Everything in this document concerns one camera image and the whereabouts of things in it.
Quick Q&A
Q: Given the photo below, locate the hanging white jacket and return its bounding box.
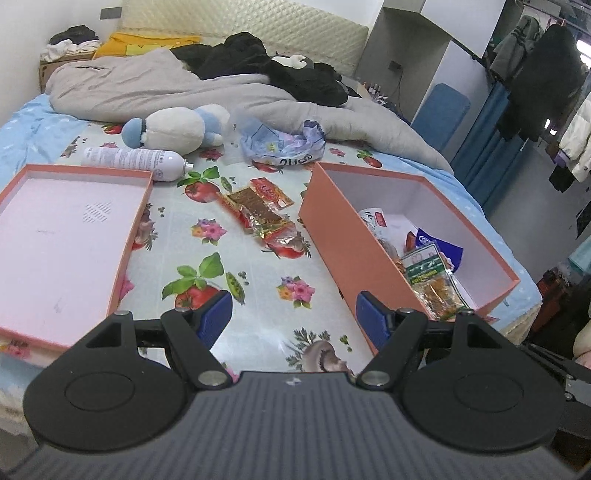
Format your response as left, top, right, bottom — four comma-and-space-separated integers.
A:
558, 99, 591, 184

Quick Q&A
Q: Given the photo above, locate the person's right hand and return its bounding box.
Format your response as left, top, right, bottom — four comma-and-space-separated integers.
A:
571, 322, 591, 368

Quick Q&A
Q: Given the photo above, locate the bedside clutter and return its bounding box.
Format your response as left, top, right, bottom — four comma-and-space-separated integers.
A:
359, 80, 394, 108

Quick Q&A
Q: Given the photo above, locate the yellow pillow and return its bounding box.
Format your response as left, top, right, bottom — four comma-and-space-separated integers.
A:
93, 32, 204, 61

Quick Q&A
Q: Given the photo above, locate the white spray bottle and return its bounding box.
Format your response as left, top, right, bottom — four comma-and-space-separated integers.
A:
82, 147, 194, 182

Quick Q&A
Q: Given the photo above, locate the small red snack packet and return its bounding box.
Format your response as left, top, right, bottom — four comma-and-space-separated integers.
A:
250, 178, 295, 210

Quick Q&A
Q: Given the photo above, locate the blue white plush toy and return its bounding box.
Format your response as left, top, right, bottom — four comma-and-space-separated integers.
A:
121, 104, 230, 155

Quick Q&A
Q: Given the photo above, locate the gold snack packet strip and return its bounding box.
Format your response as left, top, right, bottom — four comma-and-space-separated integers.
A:
222, 188, 310, 253

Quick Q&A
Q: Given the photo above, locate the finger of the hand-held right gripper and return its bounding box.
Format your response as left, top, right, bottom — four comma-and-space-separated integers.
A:
521, 342, 591, 403

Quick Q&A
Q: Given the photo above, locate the grey quilt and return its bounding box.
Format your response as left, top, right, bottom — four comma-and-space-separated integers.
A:
46, 48, 456, 174

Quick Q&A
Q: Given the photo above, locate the shallow pink box lid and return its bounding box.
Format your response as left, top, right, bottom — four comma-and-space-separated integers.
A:
0, 163, 154, 348

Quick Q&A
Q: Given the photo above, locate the pile of folded clothes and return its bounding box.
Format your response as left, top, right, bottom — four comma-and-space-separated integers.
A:
39, 25, 103, 64

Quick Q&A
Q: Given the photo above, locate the beige quilted headboard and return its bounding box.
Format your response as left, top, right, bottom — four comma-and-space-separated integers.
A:
113, 0, 370, 79

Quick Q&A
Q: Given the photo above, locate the black clothing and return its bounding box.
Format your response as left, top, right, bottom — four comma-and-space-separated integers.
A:
171, 32, 362, 108

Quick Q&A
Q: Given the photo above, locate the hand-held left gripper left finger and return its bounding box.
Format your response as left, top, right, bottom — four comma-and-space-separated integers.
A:
85, 290, 234, 389

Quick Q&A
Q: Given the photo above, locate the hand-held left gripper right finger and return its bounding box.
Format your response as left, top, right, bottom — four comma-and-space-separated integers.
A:
355, 290, 503, 388

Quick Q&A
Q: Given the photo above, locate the hanging dark jacket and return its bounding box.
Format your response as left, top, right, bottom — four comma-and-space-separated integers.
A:
496, 23, 590, 142

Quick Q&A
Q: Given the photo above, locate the green-label orange snack packet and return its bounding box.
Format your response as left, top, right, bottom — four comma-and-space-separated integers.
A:
399, 244, 470, 322

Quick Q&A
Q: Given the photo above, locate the deep pink cardboard box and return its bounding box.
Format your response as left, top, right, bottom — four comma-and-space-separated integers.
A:
298, 161, 522, 357

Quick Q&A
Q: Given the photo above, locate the blue curtain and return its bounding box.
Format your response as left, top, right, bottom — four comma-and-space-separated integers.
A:
450, 80, 526, 209

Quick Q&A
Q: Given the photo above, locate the blue padded board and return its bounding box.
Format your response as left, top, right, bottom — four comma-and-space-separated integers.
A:
410, 82, 472, 154

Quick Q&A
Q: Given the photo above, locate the crumpled clear plastic bag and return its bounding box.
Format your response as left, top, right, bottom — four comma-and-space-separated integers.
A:
229, 110, 327, 173

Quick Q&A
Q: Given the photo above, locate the blue snack packet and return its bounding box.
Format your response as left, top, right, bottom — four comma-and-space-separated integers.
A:
412, 226, 464, 274

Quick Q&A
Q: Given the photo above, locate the white red-label snack packet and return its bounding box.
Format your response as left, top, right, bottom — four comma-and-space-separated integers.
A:
359, 208, 403, 260

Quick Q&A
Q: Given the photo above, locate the hanging grey garment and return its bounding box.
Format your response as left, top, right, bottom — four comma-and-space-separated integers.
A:
489, 14, 546, 85

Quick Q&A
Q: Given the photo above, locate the brown cardboard box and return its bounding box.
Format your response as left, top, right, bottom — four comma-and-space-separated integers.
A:
39, 52, 96, 94

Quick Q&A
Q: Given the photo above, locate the floral plastic sheet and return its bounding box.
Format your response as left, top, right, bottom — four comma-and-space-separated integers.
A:
60, 117, 384, 374

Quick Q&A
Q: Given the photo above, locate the white wardrobe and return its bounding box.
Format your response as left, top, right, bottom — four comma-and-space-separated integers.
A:
355, 0, 509, 136

